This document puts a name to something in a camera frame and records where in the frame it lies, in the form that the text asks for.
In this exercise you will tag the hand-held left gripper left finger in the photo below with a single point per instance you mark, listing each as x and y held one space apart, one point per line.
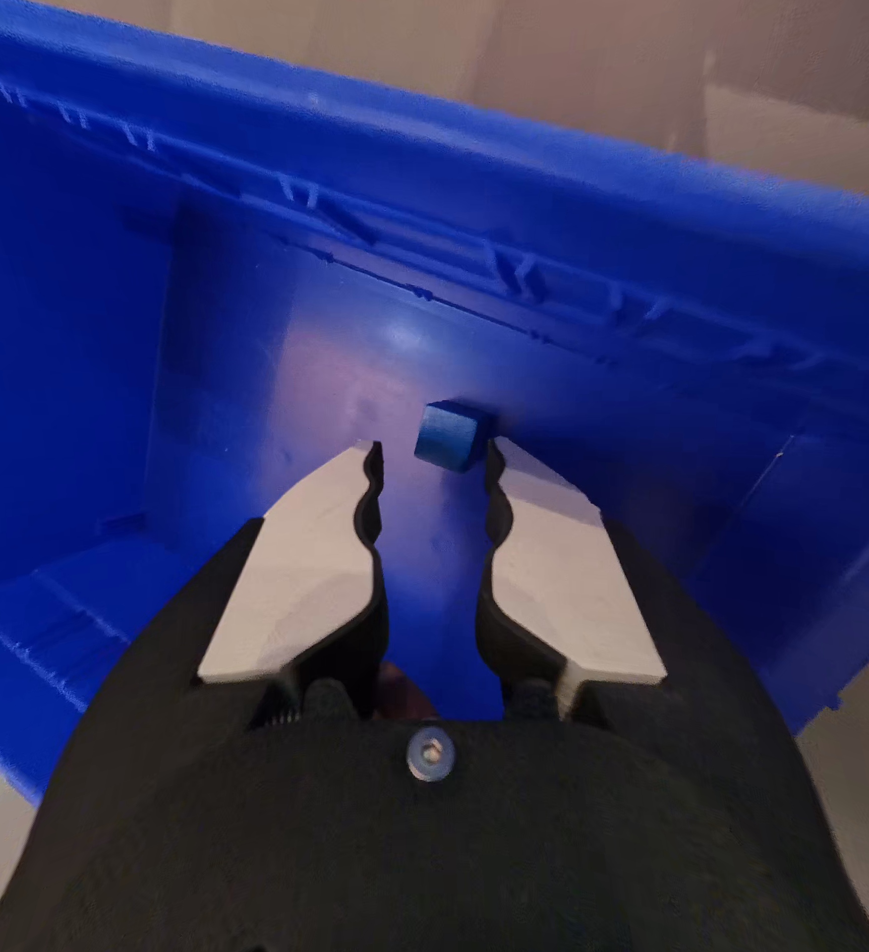
300 595

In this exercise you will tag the white cardboard box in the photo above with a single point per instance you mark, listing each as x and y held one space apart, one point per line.
813 134

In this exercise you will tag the blue plastic bin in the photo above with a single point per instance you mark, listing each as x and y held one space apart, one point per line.
181 372

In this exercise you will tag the person's left hand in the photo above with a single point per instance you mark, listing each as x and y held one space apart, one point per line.
404 699

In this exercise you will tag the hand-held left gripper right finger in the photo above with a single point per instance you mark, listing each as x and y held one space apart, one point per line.
575 595

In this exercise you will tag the blue taped wooden cube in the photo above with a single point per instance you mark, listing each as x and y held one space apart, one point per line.
449 439

